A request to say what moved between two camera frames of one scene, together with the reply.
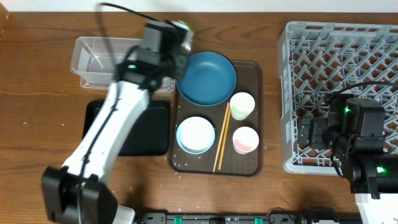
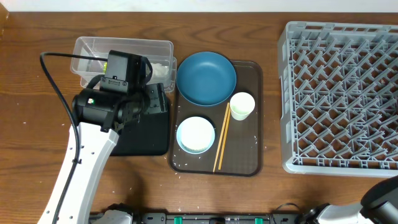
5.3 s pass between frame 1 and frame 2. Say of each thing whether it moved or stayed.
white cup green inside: stayed
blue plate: stayed
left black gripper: moved
